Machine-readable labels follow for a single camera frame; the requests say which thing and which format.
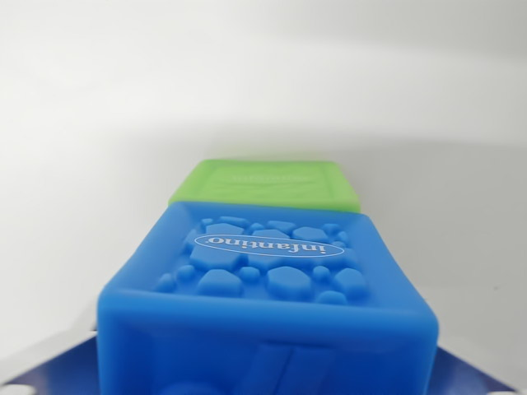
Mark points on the black padded gripper right finger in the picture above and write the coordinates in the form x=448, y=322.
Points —
x=473, y=376

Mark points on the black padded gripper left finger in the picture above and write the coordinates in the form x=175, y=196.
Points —
x=57, y=370

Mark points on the blue embossed soft toy cube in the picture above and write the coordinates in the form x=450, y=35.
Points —
x=263, y=329

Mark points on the green embossed soft toy cube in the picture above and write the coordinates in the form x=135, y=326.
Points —
x=263, y=181

